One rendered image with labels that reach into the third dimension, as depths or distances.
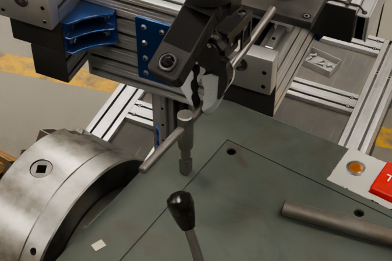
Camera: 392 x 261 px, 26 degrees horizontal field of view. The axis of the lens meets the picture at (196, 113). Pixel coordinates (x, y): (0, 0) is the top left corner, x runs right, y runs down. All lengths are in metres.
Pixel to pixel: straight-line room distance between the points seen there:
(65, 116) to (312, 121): 0.91
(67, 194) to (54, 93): 1.99
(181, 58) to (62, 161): 0.32
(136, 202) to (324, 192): 0.26
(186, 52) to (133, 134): 1.71
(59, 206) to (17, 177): 0.09
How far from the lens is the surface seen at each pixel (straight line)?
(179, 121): 1.14
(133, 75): 1.99
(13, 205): 1.26
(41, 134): 1.38
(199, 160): 1.24
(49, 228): 1.23
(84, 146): 1.31
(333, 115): 2.82
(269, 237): 1.15
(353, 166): 1.25
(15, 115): 3.15
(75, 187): 1.24
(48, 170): 1.27
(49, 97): 3.20
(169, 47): 1.04
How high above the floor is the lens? 2.17
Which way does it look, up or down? 45 degrees down
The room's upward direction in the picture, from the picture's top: straight up
